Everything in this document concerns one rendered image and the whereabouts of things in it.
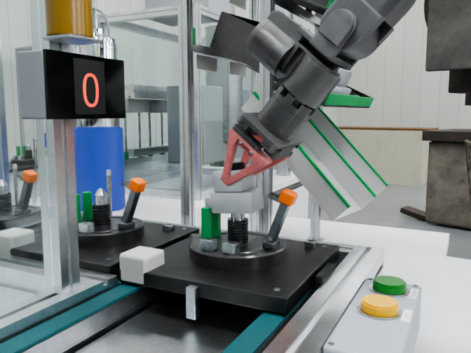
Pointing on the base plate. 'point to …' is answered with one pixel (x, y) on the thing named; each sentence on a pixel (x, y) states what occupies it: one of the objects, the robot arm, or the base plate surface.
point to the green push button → (389, 284)
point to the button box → (378, 325)
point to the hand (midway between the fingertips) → (235, 176)
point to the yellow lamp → (69, 17)
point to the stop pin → (193, 302)
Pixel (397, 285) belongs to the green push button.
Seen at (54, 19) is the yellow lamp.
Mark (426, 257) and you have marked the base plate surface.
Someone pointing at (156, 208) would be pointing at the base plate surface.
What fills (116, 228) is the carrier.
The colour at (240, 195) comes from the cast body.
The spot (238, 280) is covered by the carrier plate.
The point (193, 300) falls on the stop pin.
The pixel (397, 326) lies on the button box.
